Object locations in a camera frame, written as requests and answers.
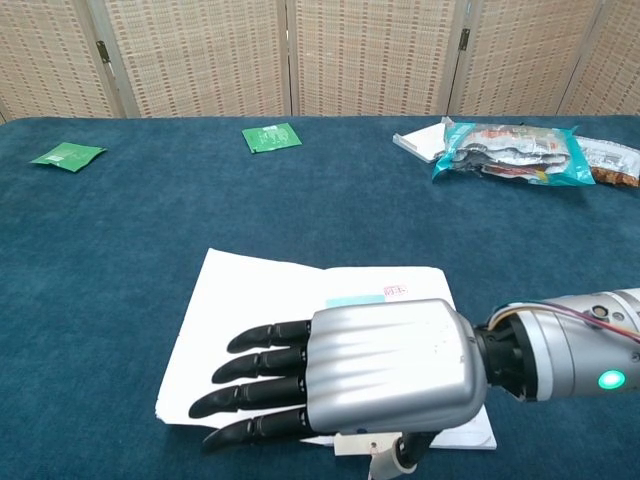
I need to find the green sachet white label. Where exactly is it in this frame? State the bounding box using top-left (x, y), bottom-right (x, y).
top-left (28, 141), bottom-right (109, 173)

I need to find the orange and white notebook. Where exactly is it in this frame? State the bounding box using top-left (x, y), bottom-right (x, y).
top-left (154, 247), bottom-right (499, 451)

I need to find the green sachet white figure print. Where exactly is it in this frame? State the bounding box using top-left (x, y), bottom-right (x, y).
top-left (241, 122), bottom-right (303, 155)

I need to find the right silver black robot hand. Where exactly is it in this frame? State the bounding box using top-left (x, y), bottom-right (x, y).
top-left (188, 298), bottom-right (489, 480)

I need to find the teal snack bag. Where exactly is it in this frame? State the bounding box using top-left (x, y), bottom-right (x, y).
top-left (431, 116), bottom-right (599, 186)

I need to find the woven folding screen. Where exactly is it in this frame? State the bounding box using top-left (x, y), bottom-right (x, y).
top-left (0, 0), bottom-right (640, 125)

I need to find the dark blue table cloth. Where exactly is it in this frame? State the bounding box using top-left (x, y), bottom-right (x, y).
top-left (0, 116), bottom-right (640, 480)

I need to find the blue white bookmark pink tassel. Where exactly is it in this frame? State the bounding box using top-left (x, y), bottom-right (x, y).
top-left (324, 293), bottom-right (404, 459)

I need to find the silver snack bag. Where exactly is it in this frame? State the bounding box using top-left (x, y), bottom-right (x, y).
top-left (574, 134), bottom-right (640, 189)

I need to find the white flat box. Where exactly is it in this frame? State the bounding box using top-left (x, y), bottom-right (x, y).
top-left (392, 123), bottom-right (449, 164)

